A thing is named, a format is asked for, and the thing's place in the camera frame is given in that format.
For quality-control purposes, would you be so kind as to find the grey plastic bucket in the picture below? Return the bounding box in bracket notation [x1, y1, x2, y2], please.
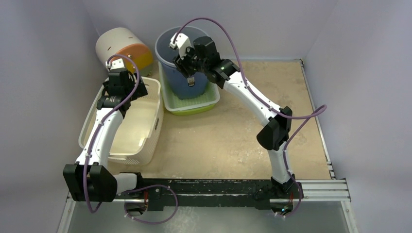
[154, 26, 208, 68]

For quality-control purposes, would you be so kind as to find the green plastic tray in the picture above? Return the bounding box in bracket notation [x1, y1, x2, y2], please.
[163, 96, 220, 116]

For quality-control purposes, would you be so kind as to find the white perforated basket tray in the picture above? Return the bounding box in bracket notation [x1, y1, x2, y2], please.
[158, 63, 220, 116]

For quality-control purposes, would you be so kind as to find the blue plastic bucket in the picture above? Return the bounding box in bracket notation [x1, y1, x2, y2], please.
[159, 61, 208, 99]

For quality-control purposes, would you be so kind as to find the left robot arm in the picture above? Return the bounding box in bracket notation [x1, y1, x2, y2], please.
[63, 68, 148, 202]

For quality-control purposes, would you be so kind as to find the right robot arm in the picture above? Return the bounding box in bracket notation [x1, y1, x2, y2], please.
[169, 33, 293, 198]

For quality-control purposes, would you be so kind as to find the white orange yellow cylinder container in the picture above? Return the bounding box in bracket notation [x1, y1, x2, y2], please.
[95, 27, 154, 77]

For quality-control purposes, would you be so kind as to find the cream perforated laundry basket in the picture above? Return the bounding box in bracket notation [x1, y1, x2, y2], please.
[77, 77, 164, 166]

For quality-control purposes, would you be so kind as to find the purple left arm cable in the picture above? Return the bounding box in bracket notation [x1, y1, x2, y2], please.
[83, 54, 179, 225]

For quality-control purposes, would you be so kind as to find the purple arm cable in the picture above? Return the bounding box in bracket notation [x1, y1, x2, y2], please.
[172, 17, 327, 219]
[83, 54, 179, 225]

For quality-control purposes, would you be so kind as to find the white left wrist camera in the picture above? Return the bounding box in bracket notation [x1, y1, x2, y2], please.
[106, 58, 127, 73]

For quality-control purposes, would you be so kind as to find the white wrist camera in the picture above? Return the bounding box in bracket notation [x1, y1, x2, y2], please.
[106, 58, 127, 73]
[169, 33, 197, 62]

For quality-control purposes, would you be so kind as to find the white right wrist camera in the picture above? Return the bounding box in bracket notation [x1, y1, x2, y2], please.
[169, 33, 197, 62]

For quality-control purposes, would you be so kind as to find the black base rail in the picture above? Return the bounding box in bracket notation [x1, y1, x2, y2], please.
[117, 176, 303, 215]

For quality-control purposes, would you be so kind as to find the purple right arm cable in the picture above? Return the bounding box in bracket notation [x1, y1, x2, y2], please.
[172, 17, 327, 219]

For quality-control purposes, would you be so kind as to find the aluminium frame rail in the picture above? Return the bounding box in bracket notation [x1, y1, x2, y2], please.
[56, 59, 360, 233]

